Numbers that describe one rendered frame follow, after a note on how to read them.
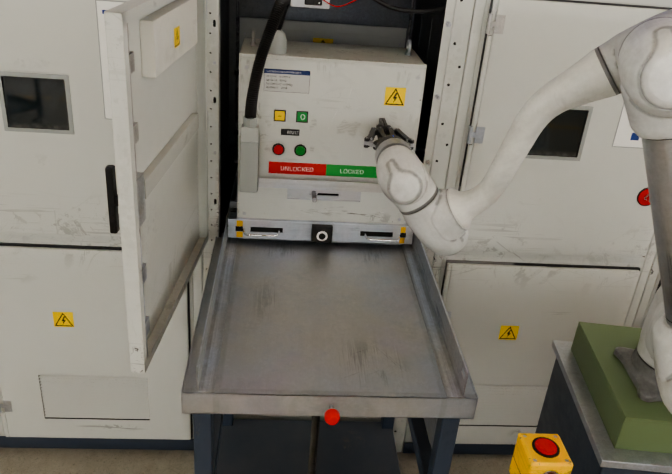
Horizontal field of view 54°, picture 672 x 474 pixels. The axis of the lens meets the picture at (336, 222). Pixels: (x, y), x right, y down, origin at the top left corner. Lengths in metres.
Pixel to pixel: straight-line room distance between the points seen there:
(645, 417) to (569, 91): 0.71
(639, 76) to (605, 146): 0.90
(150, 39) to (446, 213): 0.72
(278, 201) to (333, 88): 0.36
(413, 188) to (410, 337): 0.39
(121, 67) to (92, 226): 0.89
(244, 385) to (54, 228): 0.86
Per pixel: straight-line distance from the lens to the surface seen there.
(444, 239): 1.54
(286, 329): 1.61
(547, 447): 1.34
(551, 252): 2.14
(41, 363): 2.35
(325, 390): 1.44
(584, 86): 1.38
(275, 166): 1.87
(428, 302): 1.76
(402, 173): 1.42
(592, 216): 2.13
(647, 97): 1.16
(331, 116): 1.82
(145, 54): 1.37
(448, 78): 1.86
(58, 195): 2.01
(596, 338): 1.80
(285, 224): 1.93
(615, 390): 1.65
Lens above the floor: 1.78
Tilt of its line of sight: 26 degrees down
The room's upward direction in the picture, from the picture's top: 5 degrees clockwise
